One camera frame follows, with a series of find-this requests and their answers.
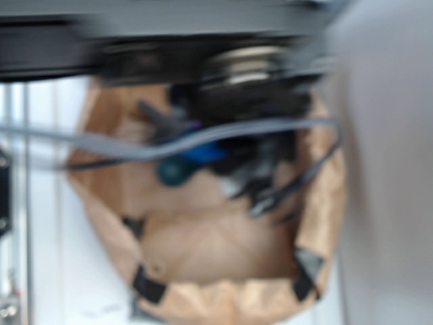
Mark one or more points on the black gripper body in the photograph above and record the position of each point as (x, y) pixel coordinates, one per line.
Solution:
(222, 105)

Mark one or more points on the dark green plastic pickle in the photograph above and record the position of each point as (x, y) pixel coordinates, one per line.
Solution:
(175, 171)

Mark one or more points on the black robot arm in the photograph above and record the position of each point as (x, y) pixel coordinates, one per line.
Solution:
(133, 42)

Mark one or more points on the brown paper bag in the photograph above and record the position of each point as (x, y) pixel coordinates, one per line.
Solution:
(220, 265)

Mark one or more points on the black tape left front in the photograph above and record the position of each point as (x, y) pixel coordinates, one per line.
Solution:
(147, 288)

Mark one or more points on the black tape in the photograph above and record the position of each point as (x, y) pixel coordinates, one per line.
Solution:
(309, 266)
(147, 288)

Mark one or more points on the black tape right front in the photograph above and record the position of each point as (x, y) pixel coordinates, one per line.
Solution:
(309, 266)

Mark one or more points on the white plastic bin lid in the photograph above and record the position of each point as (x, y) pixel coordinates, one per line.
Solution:
(53, 267)

